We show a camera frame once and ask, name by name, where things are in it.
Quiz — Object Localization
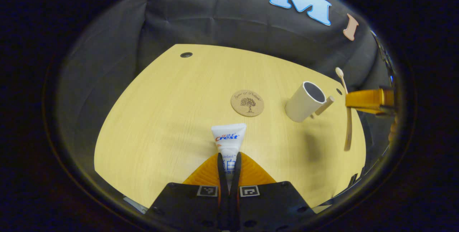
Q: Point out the beige toothbrush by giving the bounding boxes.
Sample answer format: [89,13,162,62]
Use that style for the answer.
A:
[335,67,354,152]

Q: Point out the white cup with handle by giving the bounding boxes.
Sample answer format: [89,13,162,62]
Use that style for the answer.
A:
[285,81,335,123]

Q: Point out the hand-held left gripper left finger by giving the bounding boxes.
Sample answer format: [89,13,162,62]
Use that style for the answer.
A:
[145,152,231,232]

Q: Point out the round cork coaster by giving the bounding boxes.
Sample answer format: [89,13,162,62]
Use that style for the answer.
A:
[230,89,265,118]

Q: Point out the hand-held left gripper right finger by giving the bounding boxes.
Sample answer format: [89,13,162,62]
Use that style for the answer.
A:
[229,152,317,232]

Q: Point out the light wooden desktop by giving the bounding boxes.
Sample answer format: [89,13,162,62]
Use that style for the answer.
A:
[94,44,367,209]

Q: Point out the white toothpaste tube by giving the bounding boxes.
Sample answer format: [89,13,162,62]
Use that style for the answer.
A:
[211,123,247,189]

